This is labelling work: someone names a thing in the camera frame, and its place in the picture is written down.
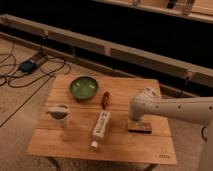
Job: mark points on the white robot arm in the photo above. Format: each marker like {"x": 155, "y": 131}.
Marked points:
{"x": 194, "y": 110}

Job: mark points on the green bowl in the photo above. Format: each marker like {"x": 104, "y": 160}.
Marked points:
{"x": 83, "y": 88}

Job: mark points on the power adapter box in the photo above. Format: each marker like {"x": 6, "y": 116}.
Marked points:
{"x": 32, "y": 63}

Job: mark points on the small red brown object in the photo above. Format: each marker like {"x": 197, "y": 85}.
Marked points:
{"x": 105, "y": 99}

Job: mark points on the wooden folding table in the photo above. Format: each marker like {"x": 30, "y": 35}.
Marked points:
{"x": 49, "y": 139}

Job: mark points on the white tube bottle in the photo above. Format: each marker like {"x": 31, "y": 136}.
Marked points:
{"x": 100, "y": 128}

